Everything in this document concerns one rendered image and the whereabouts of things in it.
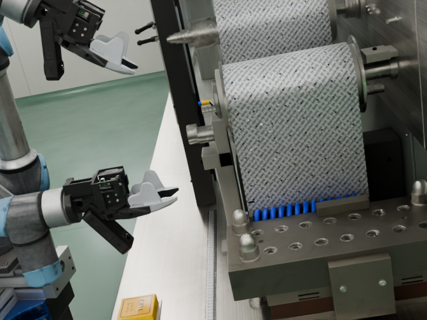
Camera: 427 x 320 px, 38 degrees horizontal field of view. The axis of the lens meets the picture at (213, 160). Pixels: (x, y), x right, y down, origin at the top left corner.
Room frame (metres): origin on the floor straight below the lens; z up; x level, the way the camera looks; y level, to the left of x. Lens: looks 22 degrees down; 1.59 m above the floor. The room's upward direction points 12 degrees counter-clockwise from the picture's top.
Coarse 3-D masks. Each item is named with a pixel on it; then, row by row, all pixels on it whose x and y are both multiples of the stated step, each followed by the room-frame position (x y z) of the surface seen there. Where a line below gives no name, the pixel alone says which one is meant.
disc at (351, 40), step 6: (348, 36) 1.14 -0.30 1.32; (348, 42) 1.15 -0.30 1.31; (354, 42) 1.09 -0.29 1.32; (354, 48) 1.10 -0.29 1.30; (360, 54) 1.07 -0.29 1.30; (360, 60) 1.06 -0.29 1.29; (360, 66) 1.06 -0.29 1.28; (360, 72) 1.06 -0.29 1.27; (366, 90) 1.05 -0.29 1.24; (366, 96) 1.05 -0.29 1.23; (366, 102) 1.05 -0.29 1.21; (360, 108) 1.10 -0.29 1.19
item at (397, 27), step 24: (384, 0) 1.15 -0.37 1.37; (408, 0) 0.99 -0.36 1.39; (360, 24) 1.41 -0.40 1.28; (384, 24) 1.17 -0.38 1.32; (408, 24) 1.00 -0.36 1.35; (360, 48) 1.44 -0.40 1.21; (408, 48) 1.02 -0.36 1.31; (408, 72) 1.03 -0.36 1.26; (384, 96) 1.23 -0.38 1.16; (408, 96) 1.04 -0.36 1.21; (408, 120) 1.05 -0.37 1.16
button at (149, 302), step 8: (144, 296) 1.03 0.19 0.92; (152, 296) 1.02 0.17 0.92; (128, 304) 1.01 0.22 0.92; (136, 304) 1.01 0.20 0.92; (144, 304) 1.00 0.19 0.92; (152, 304) 1.00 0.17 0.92; (120, 312) 0.99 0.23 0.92; (128, 312) 0.98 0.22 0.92; (136, 312) 0.98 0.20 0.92; (144, 312) 0.97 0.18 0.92; (152, 312) 0.97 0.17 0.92
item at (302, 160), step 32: (256, 128) 1.07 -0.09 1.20; (288, 128) 1.07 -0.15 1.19; (320, 128) 1.06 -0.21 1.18; (352, 128) 1.06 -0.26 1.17; (256, 160) 1.07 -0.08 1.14; (288, 160) 1.07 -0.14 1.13; (320, 160) 1.06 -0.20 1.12; (352, 160) 1.06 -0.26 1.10; (256, 192) 1.08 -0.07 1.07; (288, 192) 1.07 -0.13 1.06; (320, 192) 1.06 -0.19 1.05; (352, 192) 1.06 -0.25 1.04
